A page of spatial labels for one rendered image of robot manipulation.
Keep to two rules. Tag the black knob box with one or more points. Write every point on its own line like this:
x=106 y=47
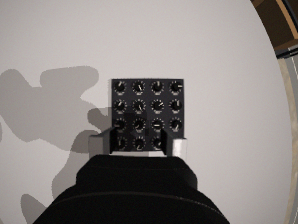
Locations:
x=137 y=129

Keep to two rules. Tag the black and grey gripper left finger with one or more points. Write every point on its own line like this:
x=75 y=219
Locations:
x=103 y=143

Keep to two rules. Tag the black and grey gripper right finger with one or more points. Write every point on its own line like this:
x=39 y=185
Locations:
x=172 y=145

